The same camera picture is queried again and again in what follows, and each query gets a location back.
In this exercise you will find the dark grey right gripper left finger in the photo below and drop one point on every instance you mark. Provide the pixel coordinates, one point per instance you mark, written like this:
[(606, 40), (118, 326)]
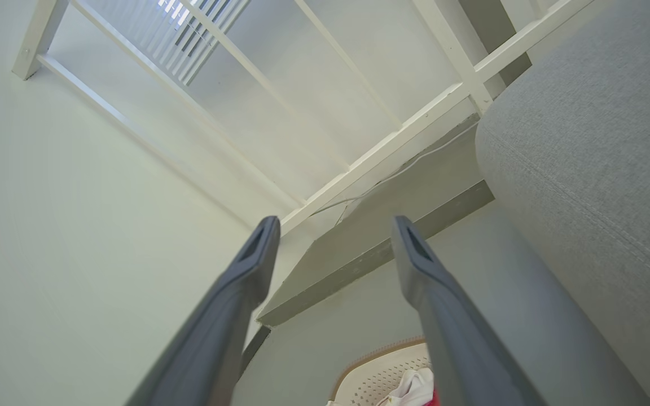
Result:
[(218, 321)]

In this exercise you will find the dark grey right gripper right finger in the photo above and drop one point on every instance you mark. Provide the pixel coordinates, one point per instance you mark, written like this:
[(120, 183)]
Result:
[(460, 338)]

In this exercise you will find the white perforated laundry basket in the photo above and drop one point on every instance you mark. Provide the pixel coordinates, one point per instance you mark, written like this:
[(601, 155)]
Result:
[(376, 379)]

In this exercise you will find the red garment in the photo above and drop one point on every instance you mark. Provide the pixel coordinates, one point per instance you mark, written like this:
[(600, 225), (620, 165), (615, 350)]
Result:
[(433, 398)]

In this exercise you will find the white garment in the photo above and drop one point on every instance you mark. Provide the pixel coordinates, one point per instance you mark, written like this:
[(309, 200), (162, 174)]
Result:
[(411, 390)]

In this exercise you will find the grey fabric sofa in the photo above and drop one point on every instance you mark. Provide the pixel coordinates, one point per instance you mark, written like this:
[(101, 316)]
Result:
[(590, 192)]

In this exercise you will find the white window blinds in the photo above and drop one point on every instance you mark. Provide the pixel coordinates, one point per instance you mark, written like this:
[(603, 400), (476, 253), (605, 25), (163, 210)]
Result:
[(181, 34)]

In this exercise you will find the white wooden frame rack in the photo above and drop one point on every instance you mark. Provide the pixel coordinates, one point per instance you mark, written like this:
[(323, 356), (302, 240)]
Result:
[(353, 107)]

